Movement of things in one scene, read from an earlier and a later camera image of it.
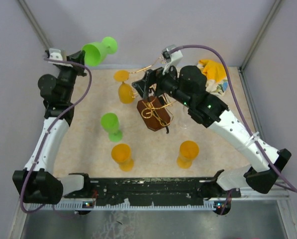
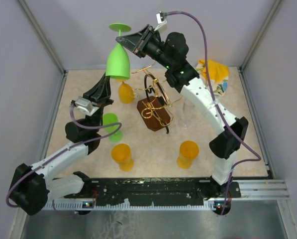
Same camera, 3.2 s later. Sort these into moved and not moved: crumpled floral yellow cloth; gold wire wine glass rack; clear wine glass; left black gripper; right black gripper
Moved: left black gripper; right black gripper
Not moved: clear wine glass; crumpled floral yellow cloth; gold wire wine glass rack
